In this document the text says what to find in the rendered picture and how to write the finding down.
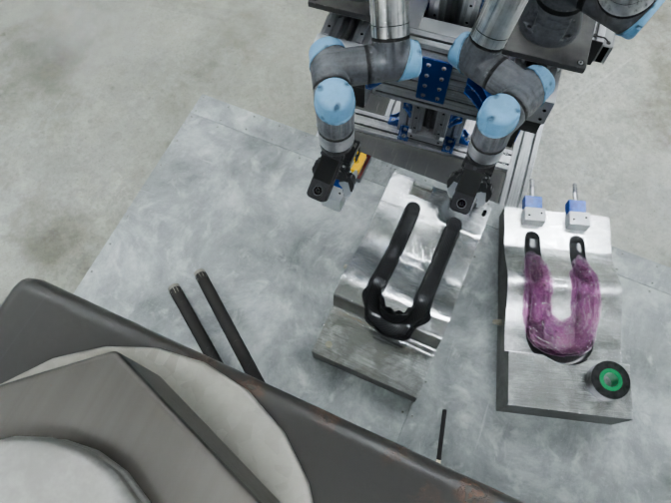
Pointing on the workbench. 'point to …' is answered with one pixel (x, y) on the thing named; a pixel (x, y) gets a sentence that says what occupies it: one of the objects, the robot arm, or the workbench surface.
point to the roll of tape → (610, 379)
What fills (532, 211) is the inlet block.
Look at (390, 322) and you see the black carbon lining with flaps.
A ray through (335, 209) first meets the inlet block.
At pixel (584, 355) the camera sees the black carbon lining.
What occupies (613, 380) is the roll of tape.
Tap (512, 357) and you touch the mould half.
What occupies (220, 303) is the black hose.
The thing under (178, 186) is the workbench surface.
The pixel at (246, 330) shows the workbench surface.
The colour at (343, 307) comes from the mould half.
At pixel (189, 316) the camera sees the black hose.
